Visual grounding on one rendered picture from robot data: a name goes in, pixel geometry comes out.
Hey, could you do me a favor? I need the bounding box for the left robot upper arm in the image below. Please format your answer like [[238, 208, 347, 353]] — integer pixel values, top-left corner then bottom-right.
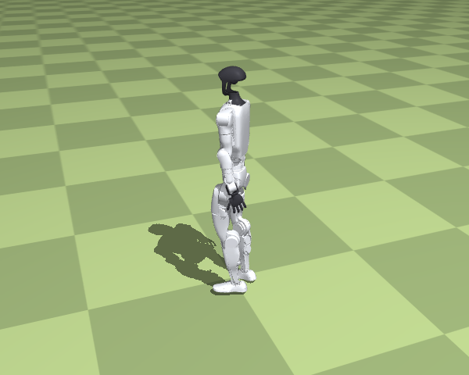
[[216, 109, 234, 157]]

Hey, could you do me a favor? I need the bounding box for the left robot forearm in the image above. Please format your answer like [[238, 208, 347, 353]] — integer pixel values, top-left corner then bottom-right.
[[217, 150, 237, 193]]

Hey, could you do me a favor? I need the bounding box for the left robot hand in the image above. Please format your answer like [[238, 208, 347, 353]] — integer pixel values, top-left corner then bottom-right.
[[226, 183, 246, 213]]

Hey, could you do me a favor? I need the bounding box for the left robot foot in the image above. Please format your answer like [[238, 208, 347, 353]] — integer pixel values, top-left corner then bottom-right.
[[213, 280, 247, 293]]

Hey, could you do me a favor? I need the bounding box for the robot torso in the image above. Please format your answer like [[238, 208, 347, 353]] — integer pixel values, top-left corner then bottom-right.
[[219, 99, 250, 189]]

